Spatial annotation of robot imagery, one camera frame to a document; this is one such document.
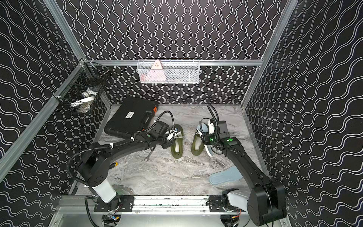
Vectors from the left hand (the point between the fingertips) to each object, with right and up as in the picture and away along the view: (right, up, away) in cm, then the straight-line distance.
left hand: (171, 135), depth 90 cm
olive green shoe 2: (+17, -7, +5) cm, 20 cm away
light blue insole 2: (+37, -24, -2) cm, 44 cm away
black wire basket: (-59, +30, +3) cm, 66 cm away
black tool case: (-30, +13, +15) cm, 36 cm away
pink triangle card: (-9, +39, -1) cm, 40 cm away
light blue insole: (+17, +5, -19) cm, 27 cm away
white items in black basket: (-51, +19, -6) cm, 55 cm away
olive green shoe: (+3, -8, +4) cm, 10 cm away
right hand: (+20, 0, -5) cm, 21 cm away
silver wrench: (-16, -15, +1) cm, 22 cm away
